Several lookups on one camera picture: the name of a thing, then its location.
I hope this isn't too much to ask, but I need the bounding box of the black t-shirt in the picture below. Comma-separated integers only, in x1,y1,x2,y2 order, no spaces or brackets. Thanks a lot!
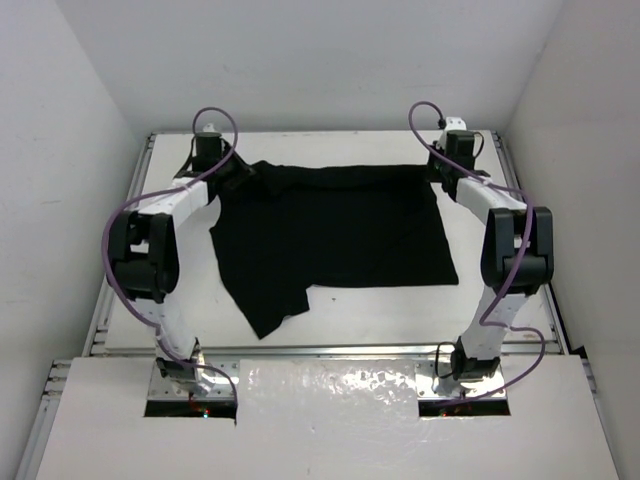
210,161,459,338

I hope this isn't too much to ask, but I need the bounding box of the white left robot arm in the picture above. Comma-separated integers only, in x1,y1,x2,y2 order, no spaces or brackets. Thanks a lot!
103,127,254,399

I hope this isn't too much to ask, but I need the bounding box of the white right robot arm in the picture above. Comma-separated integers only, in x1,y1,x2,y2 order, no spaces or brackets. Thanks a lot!
427,127,554,383

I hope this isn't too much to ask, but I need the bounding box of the white front cover panel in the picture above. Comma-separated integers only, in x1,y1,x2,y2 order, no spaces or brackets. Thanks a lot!
38,356,617,479

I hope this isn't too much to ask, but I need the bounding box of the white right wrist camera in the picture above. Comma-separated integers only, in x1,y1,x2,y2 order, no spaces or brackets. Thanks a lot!
444,116,468,131

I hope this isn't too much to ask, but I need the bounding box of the black thin cable loop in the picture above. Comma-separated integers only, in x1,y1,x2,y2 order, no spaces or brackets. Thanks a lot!
435,342,459,389

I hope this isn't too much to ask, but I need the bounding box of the aluminium table frame rail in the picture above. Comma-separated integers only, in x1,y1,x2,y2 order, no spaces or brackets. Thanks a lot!
42,130,599,401

